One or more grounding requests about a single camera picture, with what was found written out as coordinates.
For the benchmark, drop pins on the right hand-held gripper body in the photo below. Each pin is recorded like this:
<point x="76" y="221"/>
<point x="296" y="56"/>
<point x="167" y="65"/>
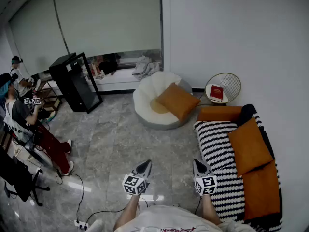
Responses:
<point x="206" y="185"/>

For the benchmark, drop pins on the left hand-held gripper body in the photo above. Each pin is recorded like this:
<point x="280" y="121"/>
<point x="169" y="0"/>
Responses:
<point x="135" y="184"/>

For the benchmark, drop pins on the orange sofa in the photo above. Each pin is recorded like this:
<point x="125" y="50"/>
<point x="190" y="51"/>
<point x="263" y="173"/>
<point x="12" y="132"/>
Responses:
<point x="219" y="113"/>

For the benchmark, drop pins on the white beanbag chair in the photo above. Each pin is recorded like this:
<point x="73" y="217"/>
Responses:
<point x="147" y="91"/>

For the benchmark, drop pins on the person's right forearm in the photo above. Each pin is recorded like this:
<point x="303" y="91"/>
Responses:
<point x="210" y="210"/>

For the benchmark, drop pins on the person's left forearm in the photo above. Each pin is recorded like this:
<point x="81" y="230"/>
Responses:
<point x="126" y="213"/>

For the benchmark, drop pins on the white power strip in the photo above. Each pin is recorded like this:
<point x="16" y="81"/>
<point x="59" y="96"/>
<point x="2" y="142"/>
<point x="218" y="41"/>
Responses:
<point x="80" y="225"/>

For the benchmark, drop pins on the red hardcover book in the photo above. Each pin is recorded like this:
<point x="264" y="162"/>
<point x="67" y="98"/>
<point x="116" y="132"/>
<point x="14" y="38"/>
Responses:
<point x="216" y="93"/>

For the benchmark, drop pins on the grey crumpled clothes pile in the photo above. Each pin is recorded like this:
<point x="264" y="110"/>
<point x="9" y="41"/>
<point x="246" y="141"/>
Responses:
<point x="146" y="68"/>

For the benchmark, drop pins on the pile of colourful small boxes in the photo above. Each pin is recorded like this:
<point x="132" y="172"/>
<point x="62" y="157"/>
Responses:
<point x="96" y="71"/>

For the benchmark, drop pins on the black bag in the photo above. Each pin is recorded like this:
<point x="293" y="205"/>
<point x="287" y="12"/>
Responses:
<point x="108" y="65"/>

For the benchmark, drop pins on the black glass door cabinet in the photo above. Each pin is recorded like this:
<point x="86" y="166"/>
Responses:
<point x="72" y="86"/>

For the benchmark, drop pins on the brown wooden rack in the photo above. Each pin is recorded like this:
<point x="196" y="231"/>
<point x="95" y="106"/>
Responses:
<point x="51" y="98"/>

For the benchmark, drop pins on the black office chair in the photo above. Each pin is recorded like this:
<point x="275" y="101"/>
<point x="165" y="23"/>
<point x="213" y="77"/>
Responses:
<point x="14" y="178"/>

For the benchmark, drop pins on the white roller blind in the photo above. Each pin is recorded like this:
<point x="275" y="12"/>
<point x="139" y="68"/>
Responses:
<point x="108" y="20"/>
<point x="31" y="45"/>

